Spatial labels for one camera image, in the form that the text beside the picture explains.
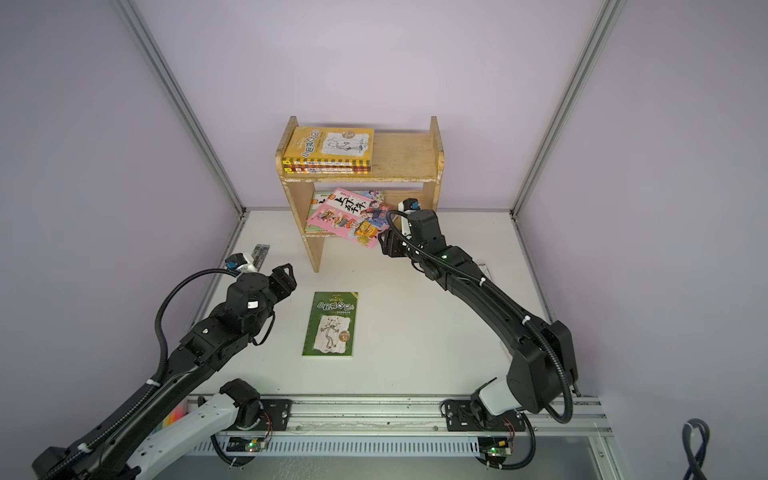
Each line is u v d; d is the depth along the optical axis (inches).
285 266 28.2
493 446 27.9
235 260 24.5
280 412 29.2
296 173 27.5
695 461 19.3
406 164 29.1
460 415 29.1
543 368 16.3
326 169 26.9
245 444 28.0
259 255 42.3
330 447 30.5
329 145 28.0
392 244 27.4
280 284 25.4
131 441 16.4
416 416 29.8
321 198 37.0
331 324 35.2
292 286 26.8
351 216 34.5
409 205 27.4
